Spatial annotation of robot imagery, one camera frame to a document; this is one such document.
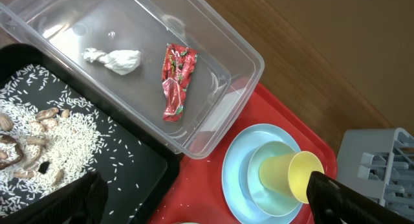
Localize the light blue plate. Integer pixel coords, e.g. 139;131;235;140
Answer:
222;124;302;224

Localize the white napkin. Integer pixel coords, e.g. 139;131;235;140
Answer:
82;48;142;75

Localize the red strawberry cake wrapper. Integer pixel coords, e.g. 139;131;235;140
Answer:
162;43;198;122

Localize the light blue small bowl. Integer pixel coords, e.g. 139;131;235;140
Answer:
247;141;300;217

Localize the rice and peanut waste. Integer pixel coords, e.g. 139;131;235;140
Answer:
1;64;139;217

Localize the green bowl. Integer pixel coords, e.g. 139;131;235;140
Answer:
172;222;200;224

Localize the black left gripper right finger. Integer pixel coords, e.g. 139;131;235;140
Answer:
307;171;413;224

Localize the black waste bin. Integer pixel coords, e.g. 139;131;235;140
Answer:
1;44;179;223

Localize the clear plastic storage box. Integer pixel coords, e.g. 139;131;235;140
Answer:
1;0;265;159

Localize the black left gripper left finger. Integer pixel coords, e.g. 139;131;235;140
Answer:
1;172;108;224

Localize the grey dishwasher rack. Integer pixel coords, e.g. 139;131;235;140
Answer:
336;128;413;220

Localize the red plastic tray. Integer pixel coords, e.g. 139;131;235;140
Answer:
147;82;338;224

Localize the yellow cup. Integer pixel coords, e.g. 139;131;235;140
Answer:
259;151;325;204

